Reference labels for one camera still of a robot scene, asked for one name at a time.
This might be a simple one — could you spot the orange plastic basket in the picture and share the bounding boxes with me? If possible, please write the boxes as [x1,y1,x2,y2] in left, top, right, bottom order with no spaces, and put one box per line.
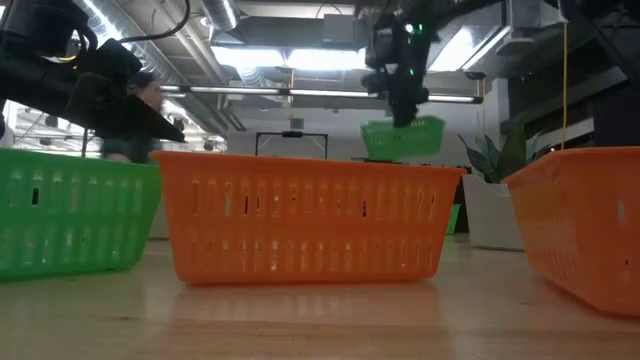
[502,146,640,317]
[151,150,467,286]

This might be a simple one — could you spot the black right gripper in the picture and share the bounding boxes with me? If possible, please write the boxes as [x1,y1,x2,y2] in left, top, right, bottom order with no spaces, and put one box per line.
[360,19,434,129]

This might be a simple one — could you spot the silver ventilation duct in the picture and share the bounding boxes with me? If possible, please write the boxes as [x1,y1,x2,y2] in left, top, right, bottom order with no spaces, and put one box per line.
[200,0,242,32]

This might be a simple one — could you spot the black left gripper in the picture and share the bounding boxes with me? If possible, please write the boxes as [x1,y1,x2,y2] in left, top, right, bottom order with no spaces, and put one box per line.
[0,37,186,144]

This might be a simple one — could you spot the grey plastic bin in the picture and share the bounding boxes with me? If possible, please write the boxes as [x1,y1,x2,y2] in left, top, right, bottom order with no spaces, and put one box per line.
[148,197,171,240]

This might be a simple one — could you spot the person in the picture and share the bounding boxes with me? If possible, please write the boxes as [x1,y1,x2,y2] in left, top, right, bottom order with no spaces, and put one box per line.
[99,69,167,165]

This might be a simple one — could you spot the black frame stand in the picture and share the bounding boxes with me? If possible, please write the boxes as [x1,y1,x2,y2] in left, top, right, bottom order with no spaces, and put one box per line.
[254,130,330,159]

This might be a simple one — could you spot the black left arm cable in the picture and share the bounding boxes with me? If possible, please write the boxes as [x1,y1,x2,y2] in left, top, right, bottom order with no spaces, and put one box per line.
[118,0,193,46]

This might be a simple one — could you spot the white plant pot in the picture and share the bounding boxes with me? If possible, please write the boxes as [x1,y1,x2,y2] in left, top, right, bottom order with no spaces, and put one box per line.
[461,173,525,252]

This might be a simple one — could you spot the green plastic basket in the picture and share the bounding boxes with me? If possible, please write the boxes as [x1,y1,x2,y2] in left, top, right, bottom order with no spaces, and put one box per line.
[0,148,162,281]
[446,203,462,236]
[359,116,446,162]

